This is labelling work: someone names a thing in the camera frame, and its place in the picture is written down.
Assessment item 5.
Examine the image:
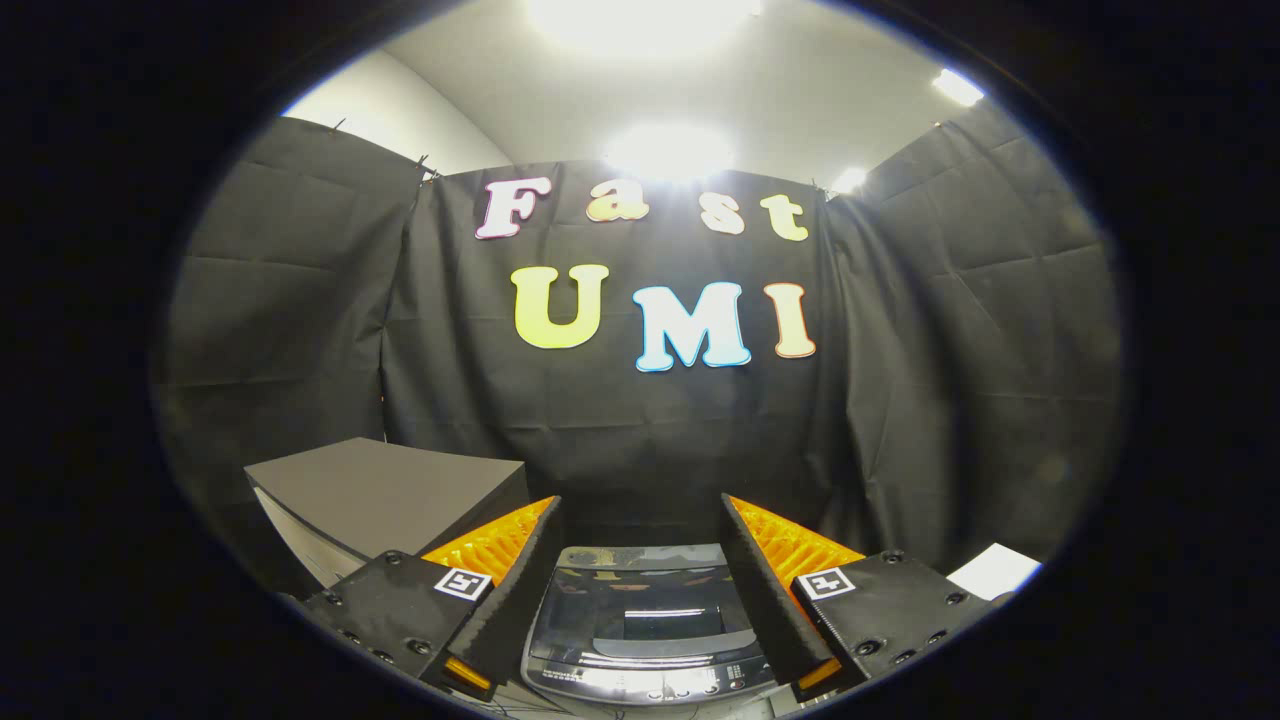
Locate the black backdrop cloth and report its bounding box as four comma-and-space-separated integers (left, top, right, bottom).
150, 95, 1127, 593

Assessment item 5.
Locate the grey box cabinet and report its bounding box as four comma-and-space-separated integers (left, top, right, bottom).
245, 437, 530, 592

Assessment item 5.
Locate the dark washing machine lid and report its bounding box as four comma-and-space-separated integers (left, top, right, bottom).
530, 545, 761, 667

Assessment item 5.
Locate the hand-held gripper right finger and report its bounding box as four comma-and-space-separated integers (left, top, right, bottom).
719, 493, 1002, 704

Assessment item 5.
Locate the white paper sheet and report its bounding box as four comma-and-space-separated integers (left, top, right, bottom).
945, 543, 1043, 602

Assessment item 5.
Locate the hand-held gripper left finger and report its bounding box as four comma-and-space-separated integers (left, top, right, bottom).
290, 495, 564, 702

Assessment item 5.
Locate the grey washing machine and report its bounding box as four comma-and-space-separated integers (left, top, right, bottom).
520, 543, 783, 717

